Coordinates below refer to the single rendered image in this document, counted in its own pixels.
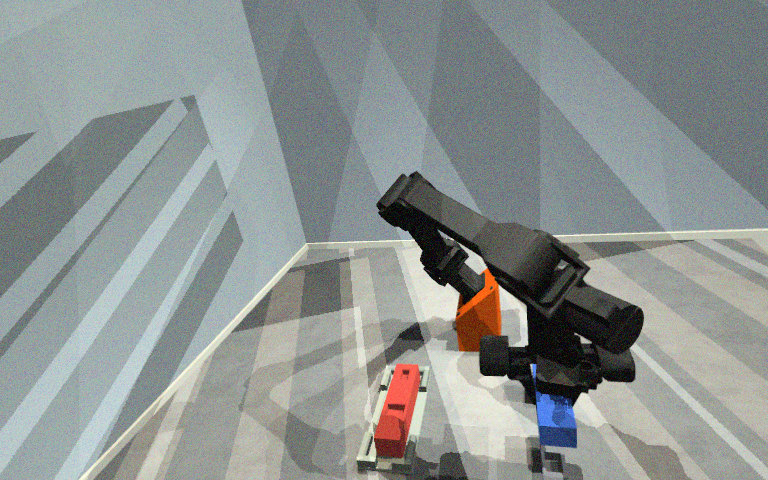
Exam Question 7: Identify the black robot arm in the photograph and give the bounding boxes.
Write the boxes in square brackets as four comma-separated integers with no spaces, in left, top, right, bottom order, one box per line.
[376,171,644,399]

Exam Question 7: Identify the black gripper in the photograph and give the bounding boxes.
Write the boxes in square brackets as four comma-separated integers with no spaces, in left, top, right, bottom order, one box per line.
[479,314,636,405]

